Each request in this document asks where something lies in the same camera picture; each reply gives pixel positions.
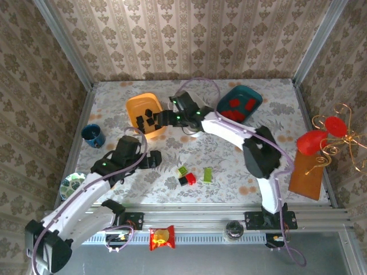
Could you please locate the slotted grey cable duct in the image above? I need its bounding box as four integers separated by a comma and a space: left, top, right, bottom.
83, 231, 270, 245

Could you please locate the orange plastic container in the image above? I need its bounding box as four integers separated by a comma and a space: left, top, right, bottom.
125, 92, 167, 140

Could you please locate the blue mug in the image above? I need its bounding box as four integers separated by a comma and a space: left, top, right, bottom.
80, 123, 106, 149

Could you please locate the green patterned bowl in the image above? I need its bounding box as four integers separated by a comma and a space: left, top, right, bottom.
60, 171, 87, 201

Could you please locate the red and gold wire ornament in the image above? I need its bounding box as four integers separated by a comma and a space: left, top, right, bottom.
296, 103, 367, 176

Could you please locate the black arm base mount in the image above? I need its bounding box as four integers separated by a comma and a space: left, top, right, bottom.
114, 211, 144, 231
244, 211, 298, 230

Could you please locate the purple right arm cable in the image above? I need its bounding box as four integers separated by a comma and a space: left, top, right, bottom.
168, 77, 307, 268

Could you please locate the aluminium front rail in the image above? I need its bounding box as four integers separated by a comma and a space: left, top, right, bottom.
83, 203, 352, 230

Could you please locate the brown wooden board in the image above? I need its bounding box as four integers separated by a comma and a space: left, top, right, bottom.
288, 150, 325, 201

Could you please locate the red snack packet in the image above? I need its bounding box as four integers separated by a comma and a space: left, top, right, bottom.
149, 225, 175, 252

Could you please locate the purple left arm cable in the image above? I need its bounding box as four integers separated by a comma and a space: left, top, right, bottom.
30, 127, 149, 275

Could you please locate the short purple cable loop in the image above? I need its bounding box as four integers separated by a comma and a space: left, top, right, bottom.
104, 225, 135, 253

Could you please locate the floral tablecloth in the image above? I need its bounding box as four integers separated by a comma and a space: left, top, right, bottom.
73, 78, 330, 206

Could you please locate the teal plastic container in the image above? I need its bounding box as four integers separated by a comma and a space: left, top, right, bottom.
216, 85, 263, 124

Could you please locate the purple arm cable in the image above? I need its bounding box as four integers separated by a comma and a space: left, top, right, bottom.
168, 77, 307, 268
30, 127, 149, 275

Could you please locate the aluminium frame post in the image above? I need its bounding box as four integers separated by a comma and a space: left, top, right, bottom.
291, 0, 350, 87
33, 0, 95, 90

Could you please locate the aluminium side rail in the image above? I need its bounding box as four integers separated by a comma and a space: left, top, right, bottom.
54, 84, 97, 201
292, 79, 339, 207

